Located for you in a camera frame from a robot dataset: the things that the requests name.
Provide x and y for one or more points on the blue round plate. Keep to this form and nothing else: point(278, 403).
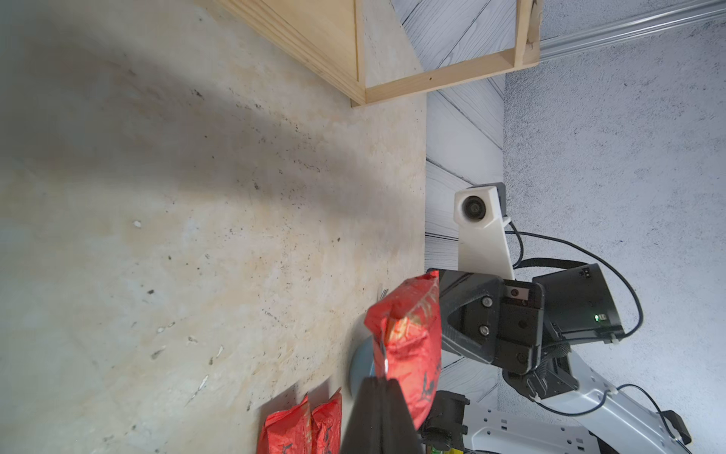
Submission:
point(361, 365)

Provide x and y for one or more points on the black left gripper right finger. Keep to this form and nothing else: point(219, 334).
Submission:
point(401, 437)

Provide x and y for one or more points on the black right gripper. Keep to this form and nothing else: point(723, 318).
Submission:
point(527, 329)

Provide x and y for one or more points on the red tea bag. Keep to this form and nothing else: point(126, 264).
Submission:
point(288, 431)
point(326, 425)
point(406, 328)

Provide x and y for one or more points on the right aluminium corner post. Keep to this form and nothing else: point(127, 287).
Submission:
point(633, 28)

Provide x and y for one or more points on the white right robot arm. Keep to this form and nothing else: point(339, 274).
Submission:
point(604, 419)

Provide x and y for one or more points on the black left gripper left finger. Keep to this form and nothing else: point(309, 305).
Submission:
point(365, 432)

